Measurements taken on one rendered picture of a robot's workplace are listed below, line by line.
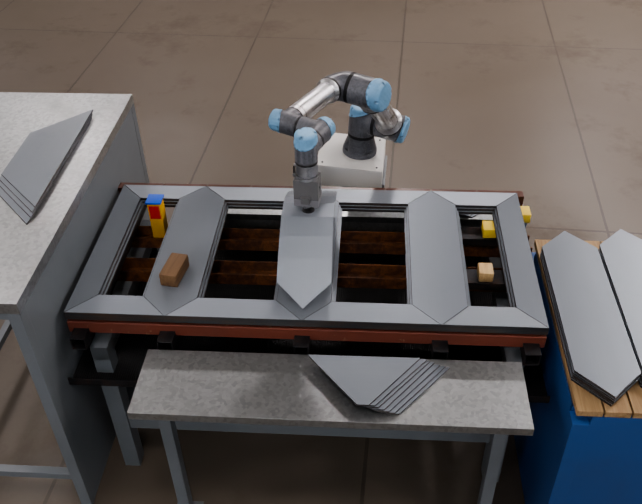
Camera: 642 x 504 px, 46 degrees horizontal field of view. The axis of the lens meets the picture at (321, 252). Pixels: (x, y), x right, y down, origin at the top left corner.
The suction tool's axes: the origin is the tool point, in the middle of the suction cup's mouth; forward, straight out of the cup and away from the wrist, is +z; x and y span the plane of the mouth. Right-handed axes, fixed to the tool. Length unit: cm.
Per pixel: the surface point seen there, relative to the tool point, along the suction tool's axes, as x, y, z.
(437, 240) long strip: 11.2, 44.6, 15.7
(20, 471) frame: -66, -97, 80
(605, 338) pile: -30, 98, 15
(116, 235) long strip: -4, -72, 15
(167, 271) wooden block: -26, -44, 10
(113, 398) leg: -44, -66, 59
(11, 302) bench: -63, -76, -5
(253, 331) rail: -38.3, -11.5, 21.3
